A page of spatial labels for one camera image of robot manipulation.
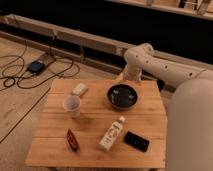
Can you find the red brown snack packet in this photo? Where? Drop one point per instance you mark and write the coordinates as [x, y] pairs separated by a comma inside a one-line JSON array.
[[72, 141]]

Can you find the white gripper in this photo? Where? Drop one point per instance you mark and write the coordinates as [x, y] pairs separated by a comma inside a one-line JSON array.
[[132, 73]]

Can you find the white plastic bottle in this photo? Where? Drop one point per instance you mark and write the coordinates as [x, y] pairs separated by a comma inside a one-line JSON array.
[[111, 134]]

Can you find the blue power adapter box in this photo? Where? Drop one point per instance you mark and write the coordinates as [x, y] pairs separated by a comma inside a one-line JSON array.
[[35, 67]]

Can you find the dark ceramic bowl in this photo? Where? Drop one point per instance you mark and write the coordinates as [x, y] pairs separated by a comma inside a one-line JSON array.
[[122, 96]]

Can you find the wooden table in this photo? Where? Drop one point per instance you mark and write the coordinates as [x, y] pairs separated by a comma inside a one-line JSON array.
[[147, 119]]

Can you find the black rectangular phone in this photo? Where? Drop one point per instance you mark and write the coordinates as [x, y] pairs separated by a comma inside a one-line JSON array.
[[136, 141]]

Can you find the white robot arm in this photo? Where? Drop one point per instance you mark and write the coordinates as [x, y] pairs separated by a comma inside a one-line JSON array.
[[190, 112]]

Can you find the white paper cup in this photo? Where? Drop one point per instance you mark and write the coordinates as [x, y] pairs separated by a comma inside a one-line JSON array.
[[72, 105]]

